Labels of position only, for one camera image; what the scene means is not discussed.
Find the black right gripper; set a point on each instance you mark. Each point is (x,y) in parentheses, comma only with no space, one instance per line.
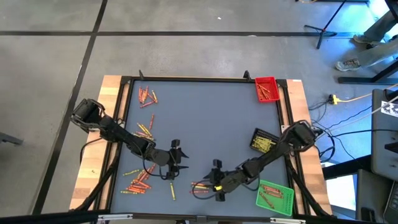
(228,180)

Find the black desk base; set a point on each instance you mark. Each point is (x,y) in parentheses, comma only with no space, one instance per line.
(367,80)

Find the yellow power plug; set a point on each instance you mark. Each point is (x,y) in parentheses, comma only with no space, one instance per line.
(334,99)

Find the black tripod stand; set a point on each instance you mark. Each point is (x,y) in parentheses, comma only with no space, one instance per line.
(325,30)

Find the black-white marker tag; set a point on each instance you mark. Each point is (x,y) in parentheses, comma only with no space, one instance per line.
(390,109)

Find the green plastic basket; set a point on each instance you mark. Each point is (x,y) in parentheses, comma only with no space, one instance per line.
(287,203)

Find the red plastic basket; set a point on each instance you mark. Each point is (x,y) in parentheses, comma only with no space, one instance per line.
(275,93)

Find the black desk beam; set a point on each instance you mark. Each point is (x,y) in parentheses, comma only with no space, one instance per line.
(345,168)

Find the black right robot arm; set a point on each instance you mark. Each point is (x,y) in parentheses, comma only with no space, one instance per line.
(270,155)

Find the black crossbar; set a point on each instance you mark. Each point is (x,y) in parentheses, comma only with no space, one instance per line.
(46,219)

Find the red crayon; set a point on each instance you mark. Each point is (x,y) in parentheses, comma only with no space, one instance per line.
(147,104)
(199,192)
(266,200)
(150,97)

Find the silver metal bracket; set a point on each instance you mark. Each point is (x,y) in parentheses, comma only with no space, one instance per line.
(115,216)
(287,221)

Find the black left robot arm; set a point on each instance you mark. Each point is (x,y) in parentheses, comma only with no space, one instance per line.
(118,133)

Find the pink crayon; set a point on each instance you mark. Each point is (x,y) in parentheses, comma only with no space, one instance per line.
(142,133)
(272,188)
(270,195)

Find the blue-grey table mat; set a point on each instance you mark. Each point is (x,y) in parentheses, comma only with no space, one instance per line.
(217,130)

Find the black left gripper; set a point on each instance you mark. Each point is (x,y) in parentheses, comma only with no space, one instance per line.
(171,160)

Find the black plastic basket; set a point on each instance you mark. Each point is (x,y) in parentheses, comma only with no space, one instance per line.
(262,131)

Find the dark cabinet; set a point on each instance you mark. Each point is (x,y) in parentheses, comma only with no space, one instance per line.
(373,199)

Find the person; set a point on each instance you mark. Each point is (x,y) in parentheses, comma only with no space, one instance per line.
(348,64)

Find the grey floor object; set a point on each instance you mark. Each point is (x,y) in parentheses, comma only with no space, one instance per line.
(9,138)

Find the grey cabinet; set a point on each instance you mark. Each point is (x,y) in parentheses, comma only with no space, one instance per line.
(384,146)

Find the black aluminium table frame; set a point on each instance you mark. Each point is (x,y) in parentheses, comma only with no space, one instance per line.
(192,79)

